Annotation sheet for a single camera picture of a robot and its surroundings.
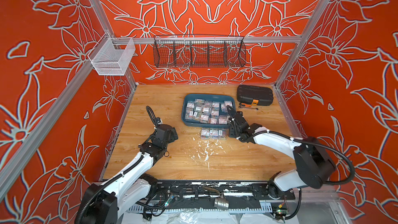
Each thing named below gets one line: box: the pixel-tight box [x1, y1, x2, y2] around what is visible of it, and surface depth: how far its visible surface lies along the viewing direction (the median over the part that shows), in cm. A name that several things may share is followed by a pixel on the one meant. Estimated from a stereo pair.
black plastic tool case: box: [236, 84, 274, 107], surface depth 108 cm
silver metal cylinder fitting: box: [214, 197, 230, 210], surface depth 68 cm
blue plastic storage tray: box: [181, 93, 237, 129], surface depth 102 cm
